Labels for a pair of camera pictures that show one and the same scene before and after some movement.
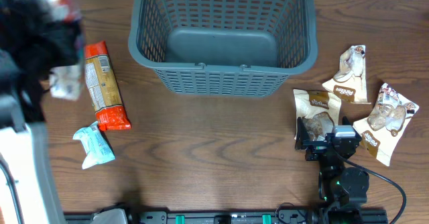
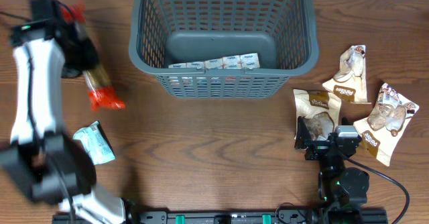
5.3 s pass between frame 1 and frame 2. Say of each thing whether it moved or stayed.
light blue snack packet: stayed
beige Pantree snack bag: stayed
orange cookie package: moved
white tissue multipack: moved
